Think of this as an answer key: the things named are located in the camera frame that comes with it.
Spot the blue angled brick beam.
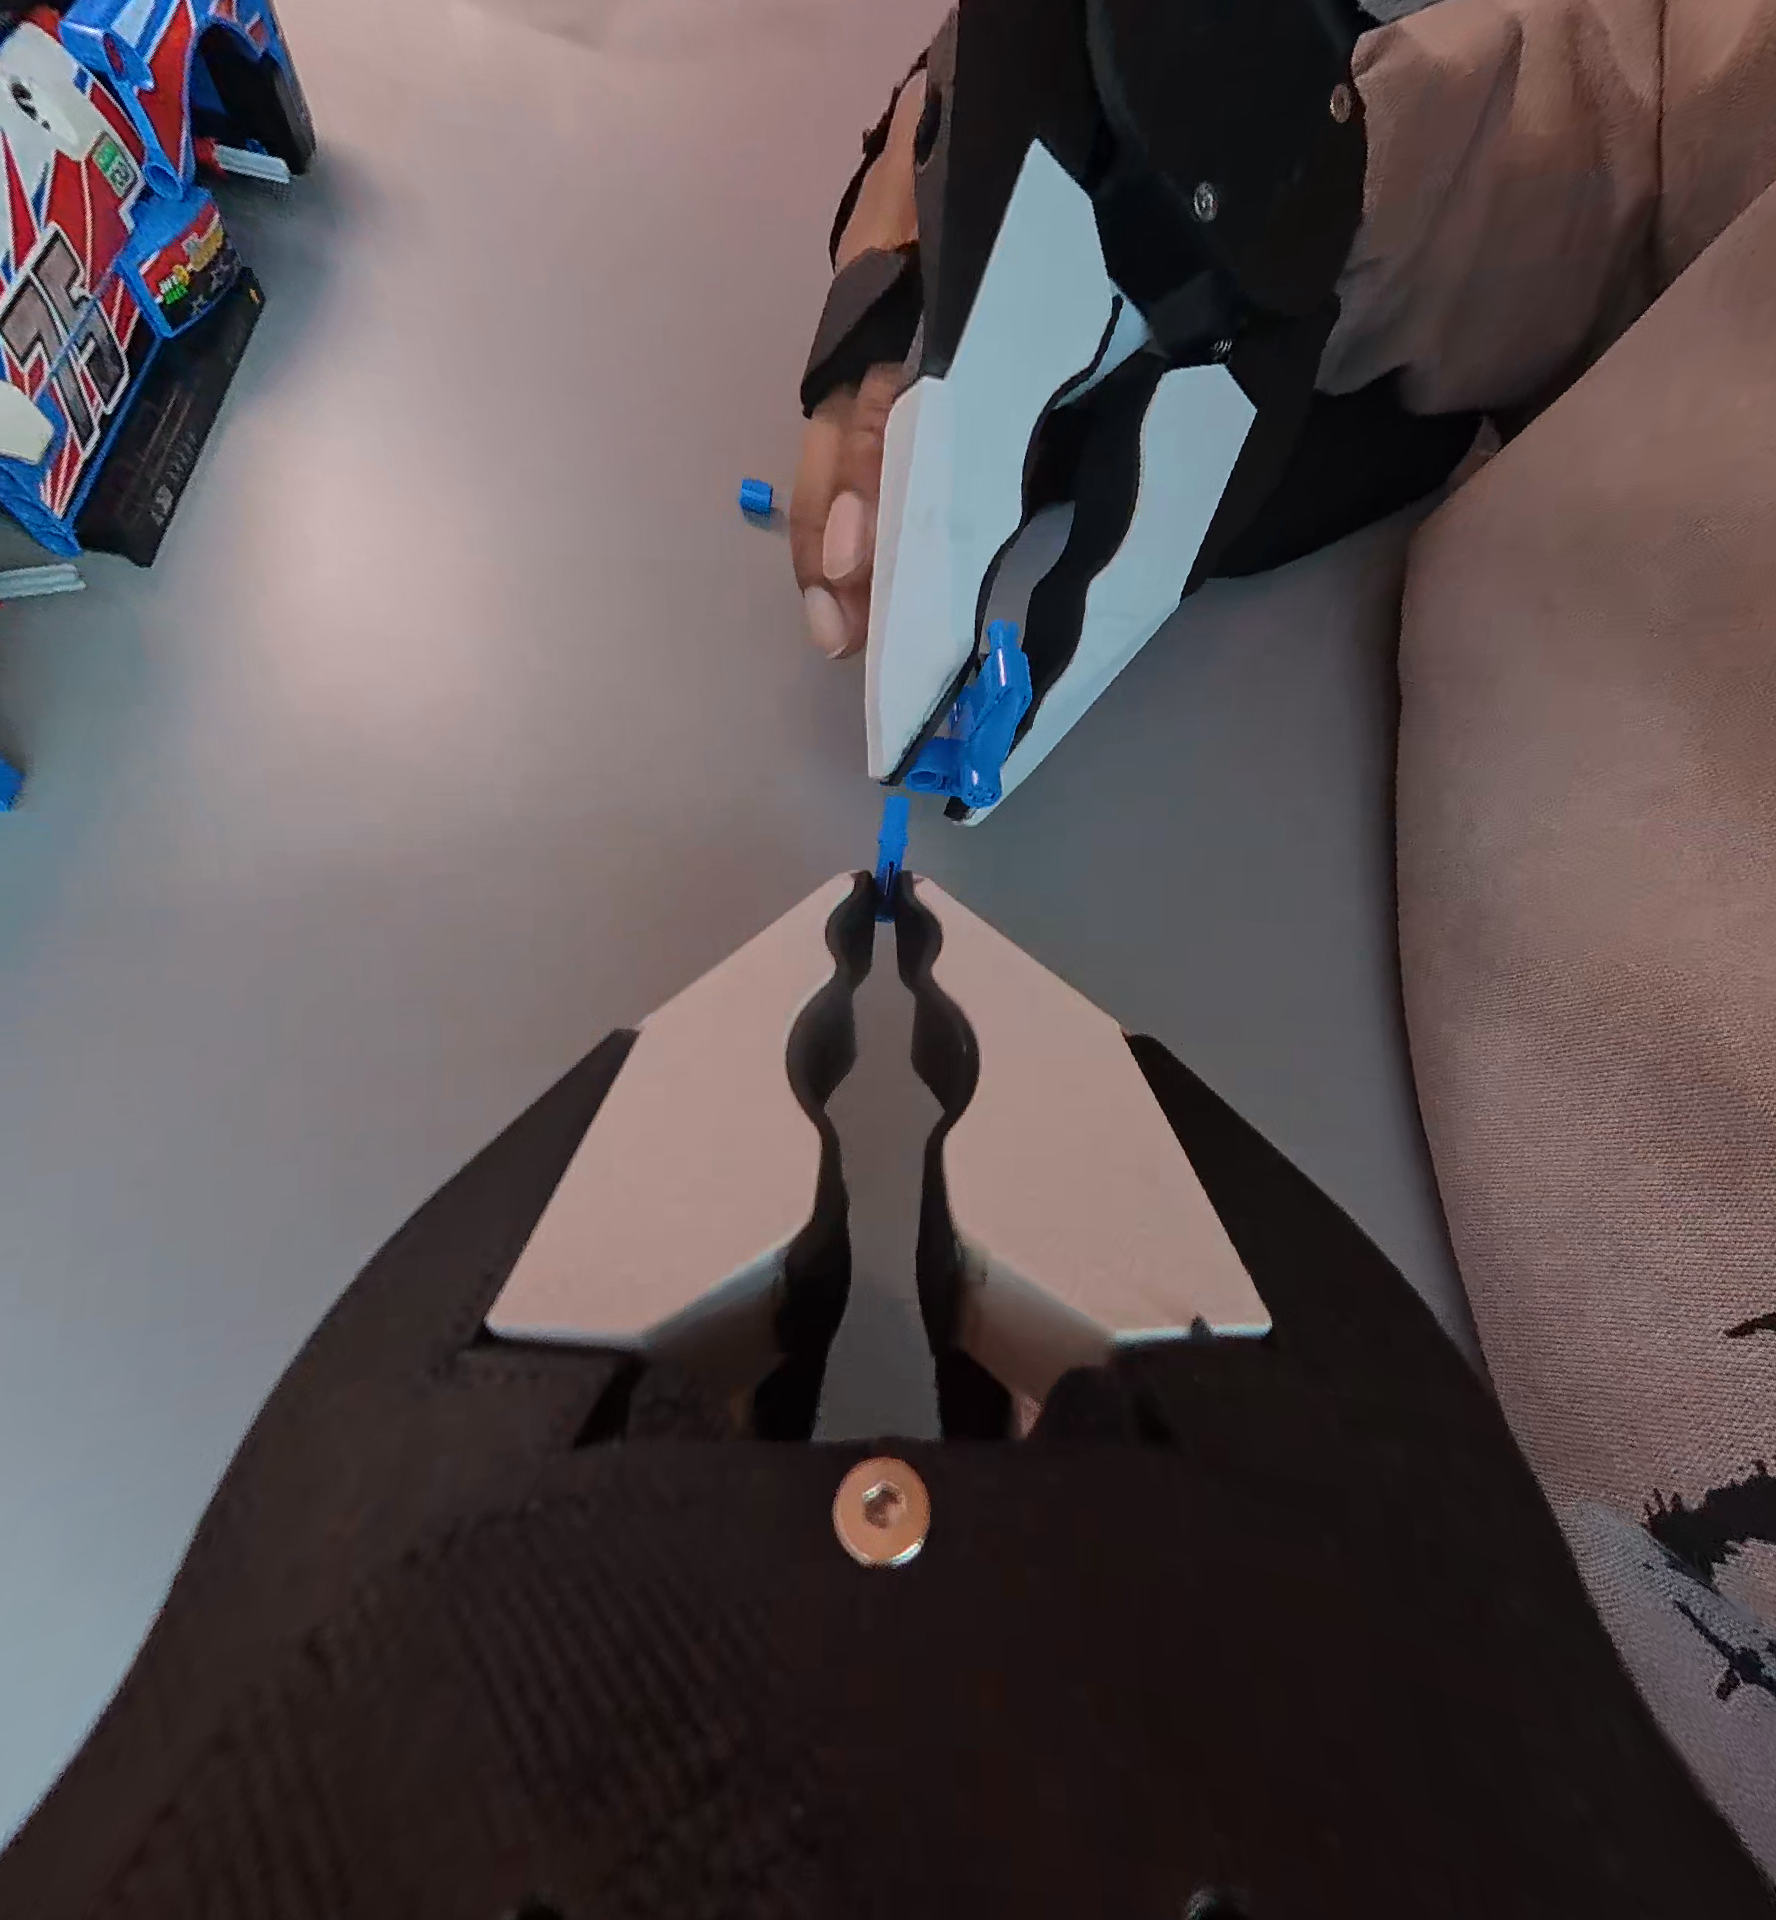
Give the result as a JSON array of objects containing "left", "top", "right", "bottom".
[{"left": 911, "top": 623, "right": 1038, "bottom": 804}]

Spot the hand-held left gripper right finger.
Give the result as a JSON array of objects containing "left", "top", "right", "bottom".
[{"left": 894, "top": 873, "right": 1272, "bottom": 1431}]

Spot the person's right hand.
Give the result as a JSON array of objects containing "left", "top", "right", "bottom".
[{"left": 787, "top": 50, "right": 932, "bottom": 665}]

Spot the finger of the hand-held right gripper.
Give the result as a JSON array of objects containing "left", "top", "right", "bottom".
[
  {"left": 946, "top": 356, "right": 1263, "bottom": 829},
  {"left": 865, "top": 138, "right": 1130, "bottom": 788}
]

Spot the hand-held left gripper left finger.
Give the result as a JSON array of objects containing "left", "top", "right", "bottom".
[{"left": 488, "top": 873, "right": 882, "bottom": 1442}]

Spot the person's beige sweatshirt torso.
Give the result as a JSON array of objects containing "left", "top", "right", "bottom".
[{"left": 1398, "top": 0, "right": 1776, "bottom": 1920}]

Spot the grey desk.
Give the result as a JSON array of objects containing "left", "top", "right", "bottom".
[{"left": 0, "top": 0, "right": 1490, "bottom": 1920}]

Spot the brick race car model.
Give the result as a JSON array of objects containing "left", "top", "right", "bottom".
[{"left": 0, "top": 0, "right": 317, "bottom": 812}]

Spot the person's right forearm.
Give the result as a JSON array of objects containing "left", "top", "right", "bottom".
[{"left": 1324, "top": 0, "right": 1746, "bottom": 423}]

